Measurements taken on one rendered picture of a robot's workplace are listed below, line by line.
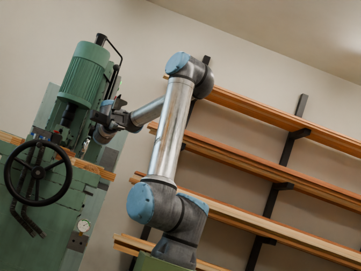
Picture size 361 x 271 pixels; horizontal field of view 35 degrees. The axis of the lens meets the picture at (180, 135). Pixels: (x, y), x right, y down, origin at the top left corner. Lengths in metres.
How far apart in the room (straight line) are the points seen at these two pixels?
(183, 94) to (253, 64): 3.20
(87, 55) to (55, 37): 2.48
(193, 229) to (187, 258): 0.11
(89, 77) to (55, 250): 0.84
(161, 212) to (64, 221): 0.65
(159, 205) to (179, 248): 0.21
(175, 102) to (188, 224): 0.49
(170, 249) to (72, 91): 0.98
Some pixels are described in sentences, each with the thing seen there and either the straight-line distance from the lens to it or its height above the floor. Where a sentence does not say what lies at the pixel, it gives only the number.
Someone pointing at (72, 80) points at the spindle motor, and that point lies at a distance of 2.86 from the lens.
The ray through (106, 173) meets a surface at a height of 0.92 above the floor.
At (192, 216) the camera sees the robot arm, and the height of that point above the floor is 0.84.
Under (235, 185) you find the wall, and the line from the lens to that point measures 5.31.
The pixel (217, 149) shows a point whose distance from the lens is 4.80.
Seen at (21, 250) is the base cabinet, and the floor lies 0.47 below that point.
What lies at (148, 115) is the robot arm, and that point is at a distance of 2.76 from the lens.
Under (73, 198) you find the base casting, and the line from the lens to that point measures 2.71.
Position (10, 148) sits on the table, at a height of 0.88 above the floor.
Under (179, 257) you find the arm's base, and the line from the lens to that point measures 2.28.
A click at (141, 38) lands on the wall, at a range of 5.37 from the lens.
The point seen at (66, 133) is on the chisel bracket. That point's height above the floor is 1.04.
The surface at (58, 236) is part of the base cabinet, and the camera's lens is 2.71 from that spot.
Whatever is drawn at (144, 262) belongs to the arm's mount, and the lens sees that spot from 2.22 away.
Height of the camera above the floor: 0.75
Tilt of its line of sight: 10 degrees up
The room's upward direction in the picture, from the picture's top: 19 degrees clockwise
